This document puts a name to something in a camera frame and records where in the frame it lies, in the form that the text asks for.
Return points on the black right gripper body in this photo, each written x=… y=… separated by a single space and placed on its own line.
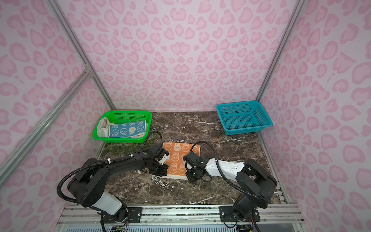
x=192 y=175

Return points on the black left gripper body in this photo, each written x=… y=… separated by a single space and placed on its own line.
x=159 y=169

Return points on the orange patterned towel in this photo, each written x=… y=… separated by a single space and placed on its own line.
x=176 y=168

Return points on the blue patterned towel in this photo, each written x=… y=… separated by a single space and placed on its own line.
x=128 y=130

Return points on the pastel striped animal towel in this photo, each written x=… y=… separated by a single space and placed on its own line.
x=103 y=128

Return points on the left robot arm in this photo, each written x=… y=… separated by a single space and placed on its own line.
x=87 y=184

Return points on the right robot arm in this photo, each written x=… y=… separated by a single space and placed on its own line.
x=255 y=183

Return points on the green plastic basket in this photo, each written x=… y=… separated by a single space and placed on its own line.
x=125 y=116

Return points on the teal plastic basket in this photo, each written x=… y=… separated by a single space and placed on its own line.
x=243 y=117

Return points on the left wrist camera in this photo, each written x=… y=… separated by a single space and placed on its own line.
x=159 y=154

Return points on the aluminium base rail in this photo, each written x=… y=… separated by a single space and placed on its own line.
x=209 y=218

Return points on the aluminium frame diagonal bar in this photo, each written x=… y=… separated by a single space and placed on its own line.
x=29 y=142

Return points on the aluminium frame corner post left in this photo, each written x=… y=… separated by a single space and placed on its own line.
x=63 y=21

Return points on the aluminium frame corner post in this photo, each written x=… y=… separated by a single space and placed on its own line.
x=63 y=21
x=287 y=33

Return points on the aluminium frame corner post right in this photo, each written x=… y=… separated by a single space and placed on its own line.
x=287 y=33

